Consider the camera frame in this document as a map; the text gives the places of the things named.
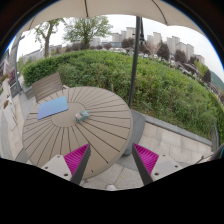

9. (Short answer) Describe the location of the beige patio umbrella canopy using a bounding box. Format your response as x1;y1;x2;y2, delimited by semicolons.
20;0;203;34

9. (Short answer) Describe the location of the round slatted patio table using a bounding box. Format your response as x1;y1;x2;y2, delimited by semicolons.
22;87;133;179

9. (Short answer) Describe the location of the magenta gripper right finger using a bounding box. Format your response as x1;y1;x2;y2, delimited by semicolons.
131;143;184;186

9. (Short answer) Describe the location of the green hedge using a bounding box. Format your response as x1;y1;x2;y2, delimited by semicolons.
22;50;224;143

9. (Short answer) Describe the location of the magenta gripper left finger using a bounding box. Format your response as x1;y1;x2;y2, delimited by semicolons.
41;143;92;186

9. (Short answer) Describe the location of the blue mouse pad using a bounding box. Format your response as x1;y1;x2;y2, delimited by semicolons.
37;96;68;120

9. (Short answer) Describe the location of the dark umbrella pole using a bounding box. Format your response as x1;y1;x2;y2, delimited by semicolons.
128;16;141;108

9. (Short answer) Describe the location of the slatted wooden chair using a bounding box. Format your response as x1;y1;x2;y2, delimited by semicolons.
32;73;63;102

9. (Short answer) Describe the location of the grey curved lamp post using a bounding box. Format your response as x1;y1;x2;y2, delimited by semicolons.
11;33;25;95

